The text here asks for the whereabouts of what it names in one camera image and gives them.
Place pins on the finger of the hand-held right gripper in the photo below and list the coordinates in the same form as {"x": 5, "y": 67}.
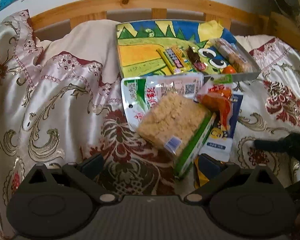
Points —
{"x": 270, "y": 145}

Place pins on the green white snack pouch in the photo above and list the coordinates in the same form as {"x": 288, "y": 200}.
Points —
{"x": 135, "y": 91}

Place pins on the green sausage stick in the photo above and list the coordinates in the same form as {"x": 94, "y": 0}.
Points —
{"x": 192, "y": 151}

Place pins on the rice crisp cake pack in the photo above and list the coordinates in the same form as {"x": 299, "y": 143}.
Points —
{"x": 170, "y": 120}

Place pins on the blue white milk packet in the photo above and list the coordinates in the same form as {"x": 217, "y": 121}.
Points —
{"x": 218, "y": 143}

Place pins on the dark brown snack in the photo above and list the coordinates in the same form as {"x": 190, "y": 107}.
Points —
{"x": 193, "y": 54}

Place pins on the grey box with painted lining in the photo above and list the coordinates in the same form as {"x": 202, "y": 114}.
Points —
{"x": 140, "y": 52}

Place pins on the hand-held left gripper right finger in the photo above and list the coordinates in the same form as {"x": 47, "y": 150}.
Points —
{"x": 208, "y": 166}

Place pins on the gold snack packet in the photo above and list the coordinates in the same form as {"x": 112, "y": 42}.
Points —
{"x": 198, "y": 178}

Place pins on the camouflage cloth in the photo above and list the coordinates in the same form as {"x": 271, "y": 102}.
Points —
{"x": 290, "y": 2}

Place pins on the small orange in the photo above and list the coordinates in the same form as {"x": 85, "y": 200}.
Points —
{"x": 229, "y": 70}

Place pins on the printed satin blanket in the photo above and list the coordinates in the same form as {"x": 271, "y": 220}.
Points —
{"x": 52, "y": 110}

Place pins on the yellow purple candy packet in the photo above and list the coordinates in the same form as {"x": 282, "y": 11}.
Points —
{"x": 178, "y": 57}

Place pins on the clear pastry packet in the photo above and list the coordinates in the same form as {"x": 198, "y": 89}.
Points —
{"x": 236, "y": 55}

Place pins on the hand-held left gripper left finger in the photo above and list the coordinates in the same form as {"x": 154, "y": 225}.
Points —
{"x": 92, "y": 166}

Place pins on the orange chicken snack pack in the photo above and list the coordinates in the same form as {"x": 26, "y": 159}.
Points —
{"x": 215, "y": 100}

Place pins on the red candy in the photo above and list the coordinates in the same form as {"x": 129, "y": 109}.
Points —
{"x": 200, "y": 66}

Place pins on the slim yellow candy packet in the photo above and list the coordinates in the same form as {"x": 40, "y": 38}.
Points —
{"x": 166, "y": 60}

